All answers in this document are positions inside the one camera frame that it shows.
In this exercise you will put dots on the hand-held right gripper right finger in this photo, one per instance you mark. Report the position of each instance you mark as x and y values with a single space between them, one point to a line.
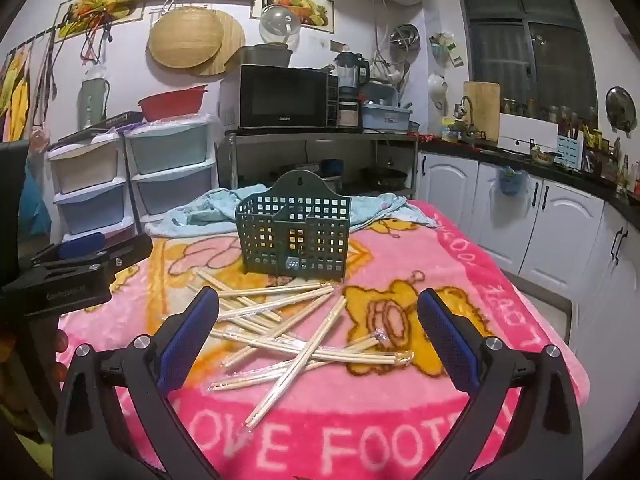
447 340

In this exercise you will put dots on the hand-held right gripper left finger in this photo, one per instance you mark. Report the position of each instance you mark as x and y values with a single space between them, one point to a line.
187 340

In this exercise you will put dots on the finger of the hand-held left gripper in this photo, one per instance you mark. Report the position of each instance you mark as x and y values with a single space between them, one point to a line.
82 245
127 252

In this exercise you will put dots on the bunch of chopsticks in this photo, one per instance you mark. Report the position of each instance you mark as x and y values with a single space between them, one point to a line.
300 355

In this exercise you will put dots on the green plastic utensil basket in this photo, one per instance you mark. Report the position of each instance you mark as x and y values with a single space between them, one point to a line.
320 240

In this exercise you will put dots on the person's left hand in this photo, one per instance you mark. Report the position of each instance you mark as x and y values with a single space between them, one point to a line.
61 345

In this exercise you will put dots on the white plastic drawer tower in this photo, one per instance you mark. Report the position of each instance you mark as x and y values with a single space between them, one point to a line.
87 170
170 147

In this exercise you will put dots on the light blue printed cloth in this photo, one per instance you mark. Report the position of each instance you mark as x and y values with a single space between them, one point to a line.
200 212

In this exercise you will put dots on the pink printed blanket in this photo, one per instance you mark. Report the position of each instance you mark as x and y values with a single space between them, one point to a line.
350 410

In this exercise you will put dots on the flat dark box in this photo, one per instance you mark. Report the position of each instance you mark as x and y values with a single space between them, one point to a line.
110 122

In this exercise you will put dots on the pale green bottle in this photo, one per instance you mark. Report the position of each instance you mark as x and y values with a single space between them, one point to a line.
94 97

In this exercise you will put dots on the red plastic basin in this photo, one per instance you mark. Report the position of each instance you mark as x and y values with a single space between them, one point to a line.
172 104

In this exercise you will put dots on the white kitchen cabinets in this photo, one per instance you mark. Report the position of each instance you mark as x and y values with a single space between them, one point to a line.
565 230

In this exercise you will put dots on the yellow hanging cloth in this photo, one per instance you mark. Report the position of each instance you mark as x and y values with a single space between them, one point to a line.
12 95

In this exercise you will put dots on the blue hanging bin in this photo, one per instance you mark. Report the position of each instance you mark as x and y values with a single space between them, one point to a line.
512 182

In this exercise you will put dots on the dark wok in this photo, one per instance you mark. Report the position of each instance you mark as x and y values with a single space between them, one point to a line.
384 177

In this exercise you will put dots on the black kitchen countertop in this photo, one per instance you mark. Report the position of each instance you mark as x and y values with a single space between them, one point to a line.
480 152

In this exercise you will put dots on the small bowl with food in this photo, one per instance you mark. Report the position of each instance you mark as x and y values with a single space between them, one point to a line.
542 157

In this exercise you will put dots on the small blue pot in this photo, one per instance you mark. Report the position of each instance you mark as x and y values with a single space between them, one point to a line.
331 167

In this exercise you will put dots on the black microwave oven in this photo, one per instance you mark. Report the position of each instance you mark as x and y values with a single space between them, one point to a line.
280 95

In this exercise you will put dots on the round woven bamboo tray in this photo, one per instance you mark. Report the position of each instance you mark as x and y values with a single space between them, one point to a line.
182 37

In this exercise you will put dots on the light blue knife block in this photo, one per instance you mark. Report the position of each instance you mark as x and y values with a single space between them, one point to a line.
569 152

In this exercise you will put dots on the metal kitchen faucet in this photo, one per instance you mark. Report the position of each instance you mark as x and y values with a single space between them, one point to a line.
467 110

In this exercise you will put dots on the metal shelf rack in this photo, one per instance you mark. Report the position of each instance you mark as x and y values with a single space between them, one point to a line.
325 132

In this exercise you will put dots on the round wooden board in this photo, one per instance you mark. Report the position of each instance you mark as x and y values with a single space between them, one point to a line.
231 45

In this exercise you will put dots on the blue plastic dish box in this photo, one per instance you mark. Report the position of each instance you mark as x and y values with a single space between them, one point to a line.
385 116

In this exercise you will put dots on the wooden cutting board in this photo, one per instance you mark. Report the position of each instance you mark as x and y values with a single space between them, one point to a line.
482 110

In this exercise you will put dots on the grey plastic container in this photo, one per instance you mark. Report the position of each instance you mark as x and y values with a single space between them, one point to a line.
265 56

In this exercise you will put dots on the group of condiment bottles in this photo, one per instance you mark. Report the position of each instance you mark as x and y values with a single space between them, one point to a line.
625 170

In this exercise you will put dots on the row of spice jars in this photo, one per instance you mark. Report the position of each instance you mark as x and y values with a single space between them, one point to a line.
550 110

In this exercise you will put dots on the white kettle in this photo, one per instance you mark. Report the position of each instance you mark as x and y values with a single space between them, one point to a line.
436 87

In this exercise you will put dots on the clear glass dome lid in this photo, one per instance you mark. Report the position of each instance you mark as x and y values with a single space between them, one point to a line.
279 24

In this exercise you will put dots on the blender with dark jug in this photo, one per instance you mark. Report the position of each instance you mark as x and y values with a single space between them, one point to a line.
348 72

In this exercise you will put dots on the steel pot lid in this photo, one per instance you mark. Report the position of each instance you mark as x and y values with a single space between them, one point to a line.
620 109

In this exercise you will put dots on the dark framed window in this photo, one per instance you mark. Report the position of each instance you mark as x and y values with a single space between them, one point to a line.
525 45

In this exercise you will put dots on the steel bowl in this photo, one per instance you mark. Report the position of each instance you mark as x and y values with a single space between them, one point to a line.
404 37

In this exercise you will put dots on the long fruit wall poster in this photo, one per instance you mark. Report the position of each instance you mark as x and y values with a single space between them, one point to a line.
100 7

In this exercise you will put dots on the short fruit wall poster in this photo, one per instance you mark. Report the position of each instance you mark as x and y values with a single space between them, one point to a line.
292 4

